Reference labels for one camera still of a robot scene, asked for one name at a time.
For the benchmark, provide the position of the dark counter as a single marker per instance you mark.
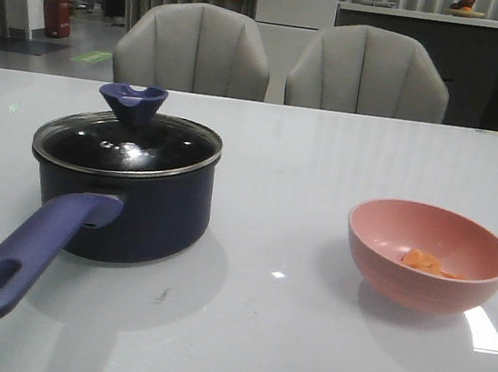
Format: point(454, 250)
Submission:
point(464, 50)

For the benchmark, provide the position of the left grey chair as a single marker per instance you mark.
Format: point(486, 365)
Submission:
point(194, 48)

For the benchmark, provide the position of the orange ham slices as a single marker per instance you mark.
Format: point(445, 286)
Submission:
point(427, 263)

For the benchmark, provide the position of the dark blue saucepan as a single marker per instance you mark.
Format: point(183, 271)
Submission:
point(103, 218)

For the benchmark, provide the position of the red bin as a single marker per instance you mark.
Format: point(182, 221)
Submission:
point(56, 18)

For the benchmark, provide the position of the pink bowl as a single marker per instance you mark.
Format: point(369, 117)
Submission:
point(381, 231)

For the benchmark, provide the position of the right grey chair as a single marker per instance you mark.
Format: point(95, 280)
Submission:
point(366, 70)

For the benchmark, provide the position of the grey chair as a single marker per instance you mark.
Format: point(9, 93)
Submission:
point(366, 70)
point(194, 48)

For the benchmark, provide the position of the glass lid blue knob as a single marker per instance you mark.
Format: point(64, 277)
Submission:
point(131, 139)

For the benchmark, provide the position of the white cabinet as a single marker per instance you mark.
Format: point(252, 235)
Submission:
point(297, 0)

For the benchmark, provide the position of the fruit plate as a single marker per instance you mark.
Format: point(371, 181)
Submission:
point(464, 8)

